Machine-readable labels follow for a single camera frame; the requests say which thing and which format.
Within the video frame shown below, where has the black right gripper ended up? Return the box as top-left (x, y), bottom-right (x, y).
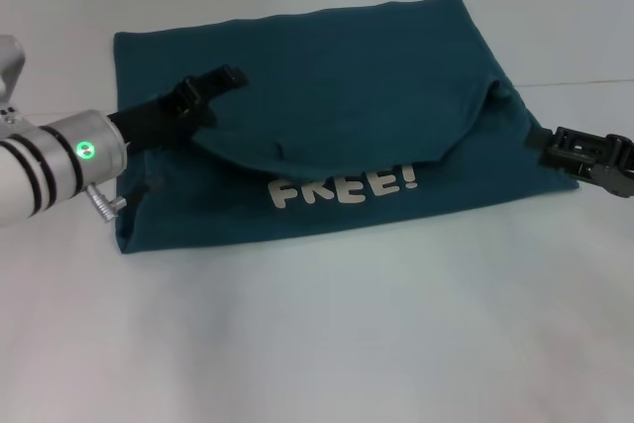
top-left (525, 125), bottom-right (634, 200)

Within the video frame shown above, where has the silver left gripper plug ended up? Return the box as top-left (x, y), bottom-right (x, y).
top-left (86, 183), bottom-right (128, 222)

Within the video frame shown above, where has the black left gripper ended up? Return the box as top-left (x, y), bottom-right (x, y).
top-left (107, 63), bottom-right (250, 156)

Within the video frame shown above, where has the teal blue shirt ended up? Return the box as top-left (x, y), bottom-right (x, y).
top-left (111, 0), bottom-right (581, 257)

